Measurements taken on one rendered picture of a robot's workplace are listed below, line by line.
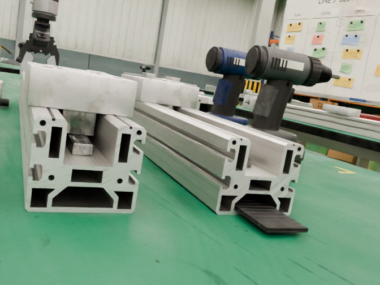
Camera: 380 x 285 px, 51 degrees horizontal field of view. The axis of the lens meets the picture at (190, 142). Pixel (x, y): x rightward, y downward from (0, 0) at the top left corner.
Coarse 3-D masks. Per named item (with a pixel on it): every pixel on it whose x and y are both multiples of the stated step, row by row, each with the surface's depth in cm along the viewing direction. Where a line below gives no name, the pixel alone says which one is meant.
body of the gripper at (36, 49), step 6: (36, 12) 120; (36, 18) 125; (42, 18) 122; (48, 18) 121; (54, 18) 123; (30, 36) 121; (30, 42) 121; (36, 48) 122; (42, 48) 123; (48, 48) 123
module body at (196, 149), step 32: (160, 128) 61; (192, 128) 50; (224, 128) 58; (160, 160) 60; (192, 160) 50; (224, 160) 42; (256, 160) 50; (288, 160) 46; (192, 192) 49; (224, 192) 43; (256, 192) 45; (288, 192) 47
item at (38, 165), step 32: (32, 128) 36; (64, 128) 35; (96, 128) 46; (128, 128) 38; (32, 160) 35; (64, 160) 37; (96, 160) 39; (128, 160) 38; (32, 192) 39; (64, 192) 41; (96, 192) 42; (128, 192) 40
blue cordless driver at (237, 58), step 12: (216, 48) 89; (216, 60) 88; (228, 60) 89; (240, 60) 90; (216, 72) 91; (228, 72) 91; (240, 72) 91; (228, 84) 92; (240, 84) 93; (216, 96) 92; (228, 96) 92; (216, 108) 92; (228, 108) 93; (240, 120) 93
